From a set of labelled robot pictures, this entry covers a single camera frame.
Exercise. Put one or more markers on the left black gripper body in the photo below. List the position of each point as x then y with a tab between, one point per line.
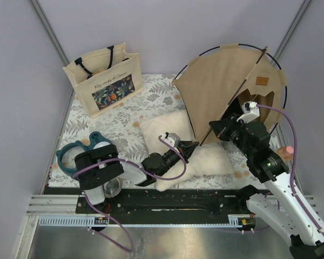
181	150

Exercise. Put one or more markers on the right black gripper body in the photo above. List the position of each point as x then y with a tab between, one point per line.
236	130

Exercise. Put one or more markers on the cream fluffy pillow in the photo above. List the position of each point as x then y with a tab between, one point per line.
208	159

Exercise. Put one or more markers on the beige fabric pet tent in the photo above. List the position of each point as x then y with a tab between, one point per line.
226	86

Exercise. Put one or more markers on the teal pet bowl stand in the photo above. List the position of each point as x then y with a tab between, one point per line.
66	155

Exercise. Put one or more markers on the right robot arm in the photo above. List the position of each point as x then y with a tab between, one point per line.
297	223

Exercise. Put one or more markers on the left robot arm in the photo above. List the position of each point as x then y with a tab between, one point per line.
102	164

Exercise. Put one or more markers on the pink capped juice bottle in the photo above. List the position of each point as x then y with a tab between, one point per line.
286	153

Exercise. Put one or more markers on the floral patterned table mat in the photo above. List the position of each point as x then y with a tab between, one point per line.
121	125

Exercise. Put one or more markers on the stainless steel bowl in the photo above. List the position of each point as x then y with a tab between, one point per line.
113	187

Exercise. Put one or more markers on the beige floral tote bag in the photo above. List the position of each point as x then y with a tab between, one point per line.
104	78

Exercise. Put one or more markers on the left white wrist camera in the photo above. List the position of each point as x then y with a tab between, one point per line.
170	139

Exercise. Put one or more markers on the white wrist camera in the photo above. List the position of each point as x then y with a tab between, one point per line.
251	112
170	139

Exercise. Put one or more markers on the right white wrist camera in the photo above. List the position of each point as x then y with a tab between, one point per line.
251	112

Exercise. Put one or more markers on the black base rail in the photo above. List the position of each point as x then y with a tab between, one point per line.
174	207

